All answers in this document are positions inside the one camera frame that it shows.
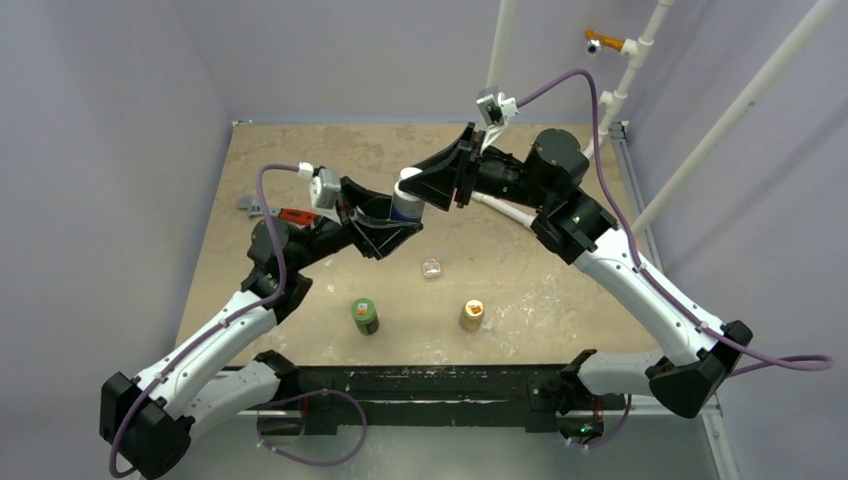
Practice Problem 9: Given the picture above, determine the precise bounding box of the green pill bottle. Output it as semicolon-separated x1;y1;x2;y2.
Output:
351;297;379;335

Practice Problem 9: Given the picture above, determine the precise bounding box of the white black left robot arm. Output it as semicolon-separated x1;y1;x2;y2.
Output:
99;170;424;479

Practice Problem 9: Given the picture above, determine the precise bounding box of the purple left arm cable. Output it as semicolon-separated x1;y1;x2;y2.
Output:
108;163;368;480

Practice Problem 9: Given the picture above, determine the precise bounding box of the aluminium extrusion frame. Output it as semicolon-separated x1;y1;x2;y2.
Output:
122;121;740;480

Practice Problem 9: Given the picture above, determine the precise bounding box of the white capped dark pill bottle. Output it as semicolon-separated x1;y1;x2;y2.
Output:
389;167;425;223

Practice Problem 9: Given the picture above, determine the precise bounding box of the amber pill bottle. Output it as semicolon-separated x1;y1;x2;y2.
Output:
459;299;485;332

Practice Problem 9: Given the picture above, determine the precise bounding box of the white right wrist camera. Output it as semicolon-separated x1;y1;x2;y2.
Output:
476;86;518;152

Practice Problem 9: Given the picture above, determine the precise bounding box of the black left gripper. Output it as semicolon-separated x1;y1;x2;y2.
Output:
288;177;420;272

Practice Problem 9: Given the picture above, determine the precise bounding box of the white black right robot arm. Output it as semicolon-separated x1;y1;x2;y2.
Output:
400;125;753;418

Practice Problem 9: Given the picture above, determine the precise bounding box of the clear plastic pill organizer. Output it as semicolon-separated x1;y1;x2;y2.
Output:
422;257;443;280

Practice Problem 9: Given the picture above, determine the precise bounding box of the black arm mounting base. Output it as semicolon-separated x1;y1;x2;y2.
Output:
271;364;626;437

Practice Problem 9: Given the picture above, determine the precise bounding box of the red handled adjustable wrench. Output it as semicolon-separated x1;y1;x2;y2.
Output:
236;195;317;226

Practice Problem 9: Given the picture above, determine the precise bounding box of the white PVC pipe frame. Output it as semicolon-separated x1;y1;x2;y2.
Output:
498;1;847;245

